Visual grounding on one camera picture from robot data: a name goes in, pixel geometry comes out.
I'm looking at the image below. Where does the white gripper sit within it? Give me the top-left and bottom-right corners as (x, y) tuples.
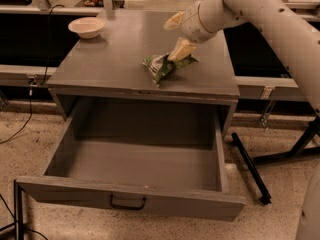
(163, 1), (215, 61)

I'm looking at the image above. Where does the green jalapeno chip bag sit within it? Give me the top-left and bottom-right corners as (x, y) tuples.
(143, 54), (198, 84)

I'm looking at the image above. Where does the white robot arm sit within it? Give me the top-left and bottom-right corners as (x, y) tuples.
(164, 0), (320, 111)

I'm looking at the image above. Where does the grey cabinet counter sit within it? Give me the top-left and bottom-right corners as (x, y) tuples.
(47, 9), (239, 133)

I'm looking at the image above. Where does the grey open drawer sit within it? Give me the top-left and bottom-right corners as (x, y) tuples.
(17, 97), (245, 221)

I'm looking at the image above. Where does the white paper bowl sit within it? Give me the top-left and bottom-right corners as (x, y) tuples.
(68, 17), (105, 39)

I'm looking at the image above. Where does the black metal stand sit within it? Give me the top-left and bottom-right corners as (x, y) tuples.
(0, 179), (49, 240)

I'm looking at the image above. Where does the black power cable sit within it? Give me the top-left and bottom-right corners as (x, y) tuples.
(0, 4), (66, 146)

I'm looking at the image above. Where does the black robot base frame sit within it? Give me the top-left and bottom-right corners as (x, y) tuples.
(231, 116), (320, 205)

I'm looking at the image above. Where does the black drawer handle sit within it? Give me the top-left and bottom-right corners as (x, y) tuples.
(109, 194), (146, 211)

